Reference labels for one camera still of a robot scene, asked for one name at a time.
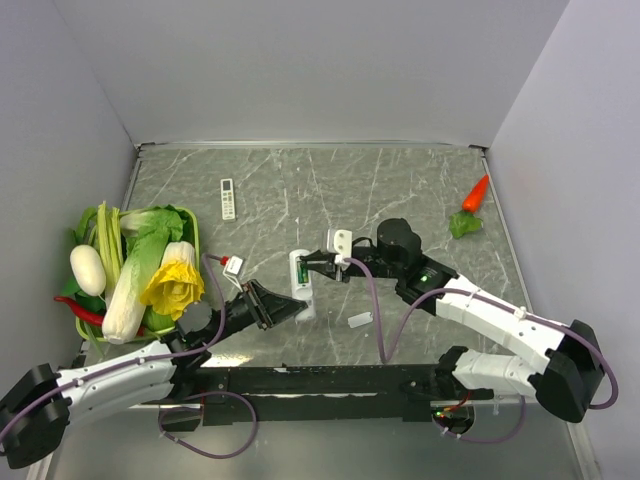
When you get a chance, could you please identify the orange toy carrot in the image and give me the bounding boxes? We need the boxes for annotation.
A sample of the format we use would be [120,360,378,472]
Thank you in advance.
[462,174,490,214]

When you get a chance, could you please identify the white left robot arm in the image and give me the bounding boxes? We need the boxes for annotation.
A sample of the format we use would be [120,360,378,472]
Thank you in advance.
[1,280,307,469]

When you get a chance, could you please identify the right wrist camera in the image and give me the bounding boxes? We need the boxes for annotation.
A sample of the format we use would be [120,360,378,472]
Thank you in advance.
[326,229,353,266]

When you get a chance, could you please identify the white eggplant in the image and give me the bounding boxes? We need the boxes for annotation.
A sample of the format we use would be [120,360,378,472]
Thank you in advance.
[70,245,106,296]

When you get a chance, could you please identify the white battery cover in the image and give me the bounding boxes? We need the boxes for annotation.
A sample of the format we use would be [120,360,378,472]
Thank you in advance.
[347,312,373,329]

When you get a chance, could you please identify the green battery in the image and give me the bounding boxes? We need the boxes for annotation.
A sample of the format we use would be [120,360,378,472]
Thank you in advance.
[296,260,309,287]

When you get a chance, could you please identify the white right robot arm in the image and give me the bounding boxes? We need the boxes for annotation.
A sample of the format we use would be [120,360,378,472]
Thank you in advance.
[289,218,607,423]

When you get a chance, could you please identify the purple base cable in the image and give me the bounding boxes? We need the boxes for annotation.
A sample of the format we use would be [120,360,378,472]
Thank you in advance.
[157,391,259,459]
[434,394,527,445]

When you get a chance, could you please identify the yellow green napa cabbage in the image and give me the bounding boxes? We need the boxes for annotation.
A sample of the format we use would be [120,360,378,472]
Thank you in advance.
[140,241,205,321]

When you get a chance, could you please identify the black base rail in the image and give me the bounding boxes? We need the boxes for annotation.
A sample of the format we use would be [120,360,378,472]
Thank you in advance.
[158,364,494,426]

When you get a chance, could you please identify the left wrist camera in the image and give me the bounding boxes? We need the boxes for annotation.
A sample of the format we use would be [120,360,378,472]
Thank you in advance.
[219,255,245,291]

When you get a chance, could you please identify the small white remote control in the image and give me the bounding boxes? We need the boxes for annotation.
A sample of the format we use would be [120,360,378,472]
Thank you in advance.
[220,178,236,222]

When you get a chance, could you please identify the pale green celery stalks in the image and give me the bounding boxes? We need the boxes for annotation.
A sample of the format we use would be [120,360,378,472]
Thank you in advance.
[96,202,124,292]

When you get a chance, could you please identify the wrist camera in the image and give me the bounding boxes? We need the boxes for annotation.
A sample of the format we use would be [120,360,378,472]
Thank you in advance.
[219,255,245,291]
[326,229,353,266]

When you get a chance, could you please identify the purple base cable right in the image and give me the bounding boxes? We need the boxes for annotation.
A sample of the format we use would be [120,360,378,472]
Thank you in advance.
[434,394,527,445]

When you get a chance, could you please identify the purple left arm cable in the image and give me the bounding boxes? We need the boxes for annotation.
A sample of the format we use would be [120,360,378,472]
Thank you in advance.
[0,252,227,451]

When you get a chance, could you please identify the large green napa cabbage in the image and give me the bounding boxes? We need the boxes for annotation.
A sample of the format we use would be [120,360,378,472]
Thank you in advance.
[101,207,183,344]

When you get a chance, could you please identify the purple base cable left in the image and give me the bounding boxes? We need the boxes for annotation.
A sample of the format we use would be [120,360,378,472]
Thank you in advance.
[157,391,259,459]

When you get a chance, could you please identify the red chili pepper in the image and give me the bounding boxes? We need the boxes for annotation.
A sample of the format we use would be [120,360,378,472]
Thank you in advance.
[53,296,103,327]

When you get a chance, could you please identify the green plastic basket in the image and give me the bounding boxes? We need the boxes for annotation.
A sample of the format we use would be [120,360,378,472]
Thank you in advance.
[62,205,199,349]

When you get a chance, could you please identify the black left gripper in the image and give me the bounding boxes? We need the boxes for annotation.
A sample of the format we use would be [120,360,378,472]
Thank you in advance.
[202,277,306,346]

